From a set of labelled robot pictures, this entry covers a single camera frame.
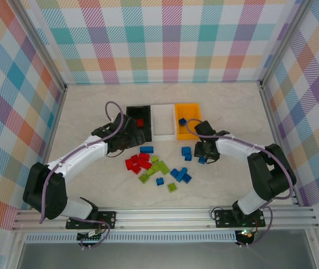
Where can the black plastic bin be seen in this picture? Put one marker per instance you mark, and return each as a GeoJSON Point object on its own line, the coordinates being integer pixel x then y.
{"type": "Point", "coordinates": [133, 112]}

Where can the aluminium frame post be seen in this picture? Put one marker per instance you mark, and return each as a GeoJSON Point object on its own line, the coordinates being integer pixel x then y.
{"type": "Point", "coordinates": [284, 42]}
{"type": "Point", "coordinates": [40, 45]}

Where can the white plastic bin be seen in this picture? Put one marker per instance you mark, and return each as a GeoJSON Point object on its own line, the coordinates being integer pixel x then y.
{"type": "Point", "coordinates": [163, 120]}

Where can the yellow plastic bin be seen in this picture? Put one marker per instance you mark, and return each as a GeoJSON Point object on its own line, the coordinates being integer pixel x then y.
{"type": "Point", "coordinates": [188, 112]}

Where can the wide aluminium base rail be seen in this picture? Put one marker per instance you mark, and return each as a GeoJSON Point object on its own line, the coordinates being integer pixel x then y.
{"type": "Point", "coordinates": [162, 218]}

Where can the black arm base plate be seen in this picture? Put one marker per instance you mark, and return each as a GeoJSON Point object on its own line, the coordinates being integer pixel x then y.
{"type": "Point", "coordinates": [224, 218]}
{"type": "Point", "coordinates": [107, 218]}

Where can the grey metal panel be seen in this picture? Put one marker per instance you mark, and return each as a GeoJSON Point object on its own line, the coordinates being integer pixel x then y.
{"type": "Point", "coordinates": [162, 256]}

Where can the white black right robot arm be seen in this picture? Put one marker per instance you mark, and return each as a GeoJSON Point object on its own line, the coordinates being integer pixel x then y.
{"type": "Point", "coordinates": [232, 145]}

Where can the blue long lego brick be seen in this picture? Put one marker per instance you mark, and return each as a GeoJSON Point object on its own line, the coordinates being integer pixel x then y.
{"type": "Point", "coordinates": [146, 149]}

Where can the green long lego brick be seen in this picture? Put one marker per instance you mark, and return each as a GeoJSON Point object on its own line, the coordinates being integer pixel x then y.
{"type": "Point", "coordinates": [163, 166]}

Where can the small controller board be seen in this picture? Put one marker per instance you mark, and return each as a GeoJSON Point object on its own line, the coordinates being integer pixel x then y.
{"type": "Point", "coordinates": [247, 235]}
{"type": "Point", "coordinates": [91, 235]}

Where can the red lego brick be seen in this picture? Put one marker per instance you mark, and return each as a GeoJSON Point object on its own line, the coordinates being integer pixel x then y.
{"type": "Point", "coordinates": [140, 123]}
{"type": "Point", "coordinates": [144, 156]}
{"type": "Point", "coordinates": [130, 164]}
{"type": "Point", "coordinates": [136, 169]}
{"type": "Point", "coordinates": [135, 157]}
{"type": "Point", "coordinates": [145, 164]}

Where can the aluminium side rail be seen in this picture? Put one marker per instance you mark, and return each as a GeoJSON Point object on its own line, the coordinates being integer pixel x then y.
{"type": "Point", "coordinates": [277, 140]}
{"type": "Point", "coordinates": [50, 140]}

